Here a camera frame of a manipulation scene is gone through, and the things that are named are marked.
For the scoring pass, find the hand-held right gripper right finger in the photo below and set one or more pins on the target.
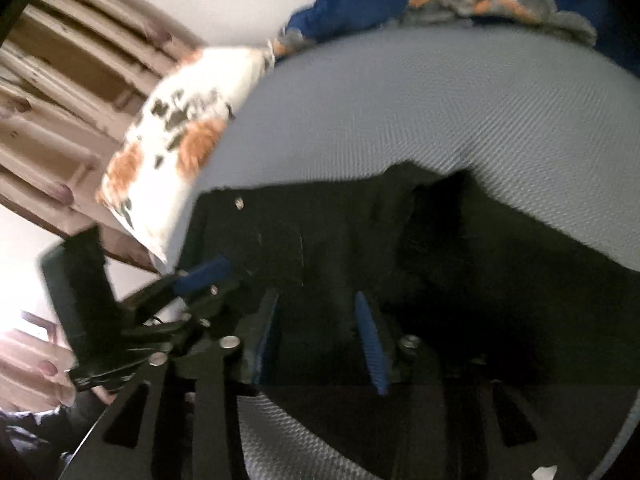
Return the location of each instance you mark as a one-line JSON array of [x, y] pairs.
[[371, 345]]

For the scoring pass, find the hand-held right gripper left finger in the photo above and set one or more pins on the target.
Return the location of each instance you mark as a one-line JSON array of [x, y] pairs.
[[266, 332]]

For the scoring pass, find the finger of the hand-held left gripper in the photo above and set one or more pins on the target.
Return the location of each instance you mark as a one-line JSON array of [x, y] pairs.
[[200, 274], [210, 302]]

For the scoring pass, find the black pants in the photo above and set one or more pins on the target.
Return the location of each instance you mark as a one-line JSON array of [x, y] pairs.
[[500, 285]]

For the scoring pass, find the person's left hand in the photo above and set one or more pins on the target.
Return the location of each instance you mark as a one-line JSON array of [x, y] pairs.
[[30, 365]]

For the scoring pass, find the wooden headboard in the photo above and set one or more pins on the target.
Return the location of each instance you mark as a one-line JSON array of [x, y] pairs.
[[135, 257]]

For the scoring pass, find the white floral pillow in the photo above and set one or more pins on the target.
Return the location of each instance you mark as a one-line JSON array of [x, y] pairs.
[[165, 145]]

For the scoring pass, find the beige patterned curtain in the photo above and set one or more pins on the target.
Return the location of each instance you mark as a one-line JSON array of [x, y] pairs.
[[65, 100]]

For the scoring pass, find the grey bed sheet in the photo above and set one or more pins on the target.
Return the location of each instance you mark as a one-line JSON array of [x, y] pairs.
[[425, 110]]

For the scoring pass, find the blue floral blanket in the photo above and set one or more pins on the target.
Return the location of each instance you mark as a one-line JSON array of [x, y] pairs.
[[350, 15]]

